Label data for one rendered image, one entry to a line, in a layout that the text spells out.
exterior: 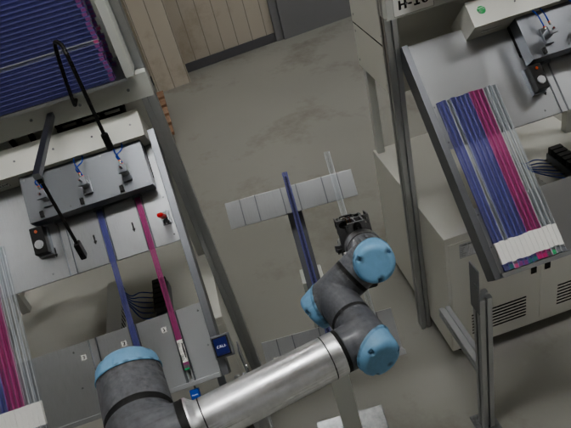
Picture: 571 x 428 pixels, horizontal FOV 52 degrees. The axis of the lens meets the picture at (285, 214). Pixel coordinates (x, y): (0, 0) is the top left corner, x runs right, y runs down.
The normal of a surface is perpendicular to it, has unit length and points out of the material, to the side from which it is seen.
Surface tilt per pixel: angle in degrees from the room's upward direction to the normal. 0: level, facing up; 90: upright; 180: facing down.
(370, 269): 63
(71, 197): 43
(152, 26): 90
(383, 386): 0
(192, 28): 90
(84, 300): 0
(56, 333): 0
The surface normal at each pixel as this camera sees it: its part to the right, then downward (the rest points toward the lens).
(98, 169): 0.00, -0.21
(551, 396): -0.22, -0.78
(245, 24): 0.33, 0.50
